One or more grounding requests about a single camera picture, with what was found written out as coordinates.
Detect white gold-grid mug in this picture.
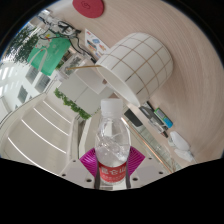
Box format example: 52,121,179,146
95,32,174,108

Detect colourful sticker sheet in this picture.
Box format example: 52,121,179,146
84,28,111,56

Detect green plants atop cabinet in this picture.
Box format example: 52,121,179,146
53,87,92,120

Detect green hedge plant row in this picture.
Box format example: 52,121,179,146
4,24,41,64

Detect black tangled cables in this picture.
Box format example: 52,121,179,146
39,16,88,51

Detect white computer mouse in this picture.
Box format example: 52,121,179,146
167,130,191,150

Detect black flat case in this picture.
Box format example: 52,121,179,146
123,109,144,128

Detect ceiling light strips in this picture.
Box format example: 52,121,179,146
6,99,73,158

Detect green tote bag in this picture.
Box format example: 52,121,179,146
27,36,72,77

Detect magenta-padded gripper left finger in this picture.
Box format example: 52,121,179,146
59,148,101,190

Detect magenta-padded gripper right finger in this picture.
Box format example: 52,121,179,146
125,146,168,189

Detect blue green marker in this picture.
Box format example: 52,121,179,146
153,107,174,129

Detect wooden stirring stick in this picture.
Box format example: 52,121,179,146
66,64,102,70

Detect flat round red coaster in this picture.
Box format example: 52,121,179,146
72,0,105,19

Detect clear lidded drink bottle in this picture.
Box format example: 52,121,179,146
61,53,89,78

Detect clear red-labelled water bottle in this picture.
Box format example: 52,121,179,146
94,98,132,186

